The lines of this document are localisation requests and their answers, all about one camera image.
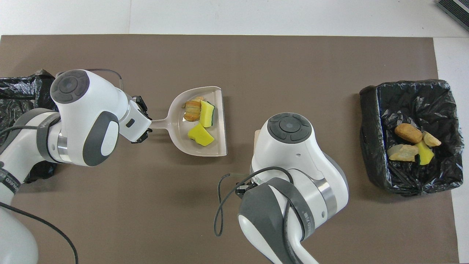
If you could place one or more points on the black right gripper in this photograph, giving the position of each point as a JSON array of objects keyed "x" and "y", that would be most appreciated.
[{"x": 246, "y": 189}]

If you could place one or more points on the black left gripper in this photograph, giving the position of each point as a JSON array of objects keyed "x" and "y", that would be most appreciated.
[{"x": 141, "y": 104}]

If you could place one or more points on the torn striped bread piece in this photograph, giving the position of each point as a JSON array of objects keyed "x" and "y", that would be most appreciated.
[{"x": 192, "y": 111}]

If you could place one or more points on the beige hand brush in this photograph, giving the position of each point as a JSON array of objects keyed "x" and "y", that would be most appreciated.
[{"x": 257, "y": 137}]

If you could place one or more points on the beige plastic dustpan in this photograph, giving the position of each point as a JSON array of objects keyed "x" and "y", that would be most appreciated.
[{"x": 179, "y": 143}]

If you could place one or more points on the plain yellow sponge piece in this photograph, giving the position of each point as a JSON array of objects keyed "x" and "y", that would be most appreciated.
[{"x": 200, "y": 135}]

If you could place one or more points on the yellow sponge with green edge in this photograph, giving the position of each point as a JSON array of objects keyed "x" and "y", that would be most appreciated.
[{"x": 207, "y": 115}]

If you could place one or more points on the brown oval bread roll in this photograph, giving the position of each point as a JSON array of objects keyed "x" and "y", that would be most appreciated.
[{"x": 408, "y": 133}]

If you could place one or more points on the small yellow sponge piece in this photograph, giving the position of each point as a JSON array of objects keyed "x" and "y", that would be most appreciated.
[{"x": 425, "y": 154}]

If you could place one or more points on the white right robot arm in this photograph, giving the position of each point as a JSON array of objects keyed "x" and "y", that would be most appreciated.
[{"x": 293, "y": 157}]

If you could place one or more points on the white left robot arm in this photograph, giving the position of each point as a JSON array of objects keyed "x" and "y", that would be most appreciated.
[{"x": 84, "y": 121}]

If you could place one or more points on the empty-start bin with black bag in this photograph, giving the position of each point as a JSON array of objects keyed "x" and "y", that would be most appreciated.
[{"x": 22, "y": 91}]

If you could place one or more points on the wrinkled black bag bin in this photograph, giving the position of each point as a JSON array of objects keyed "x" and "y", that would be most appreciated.
[{"x": 370, "y": 128}]

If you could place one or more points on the brown table mat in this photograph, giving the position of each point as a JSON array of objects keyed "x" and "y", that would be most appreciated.
[{"x": 146, "y": 201}]

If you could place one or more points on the grey ribbed device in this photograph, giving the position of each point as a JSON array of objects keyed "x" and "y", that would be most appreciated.
[{"x": 456, "y": 9}]

